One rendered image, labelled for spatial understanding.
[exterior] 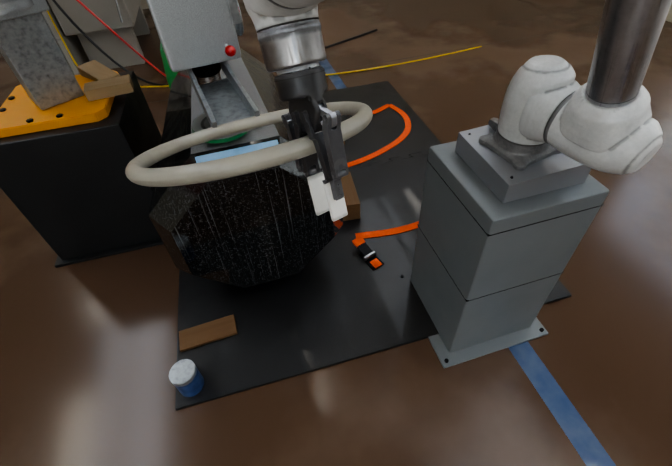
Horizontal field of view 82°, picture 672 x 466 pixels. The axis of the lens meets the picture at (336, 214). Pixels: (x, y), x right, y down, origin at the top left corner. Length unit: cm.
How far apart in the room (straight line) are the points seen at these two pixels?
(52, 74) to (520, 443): 242
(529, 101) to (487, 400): 113
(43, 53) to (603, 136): 207
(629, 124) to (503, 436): 115
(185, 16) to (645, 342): 213
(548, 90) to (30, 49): 196
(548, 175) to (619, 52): 42
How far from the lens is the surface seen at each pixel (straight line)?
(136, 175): 70
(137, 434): 185
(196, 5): 129
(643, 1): 91
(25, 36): 215
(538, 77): 116
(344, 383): 171
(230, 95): 124
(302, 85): 56
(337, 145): 57
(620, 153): 109
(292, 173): 150
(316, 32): 58
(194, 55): 133
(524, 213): 123
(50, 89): 221
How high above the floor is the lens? 158
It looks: 44 degrees down
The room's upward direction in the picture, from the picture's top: 4 degrees counter-clockwise
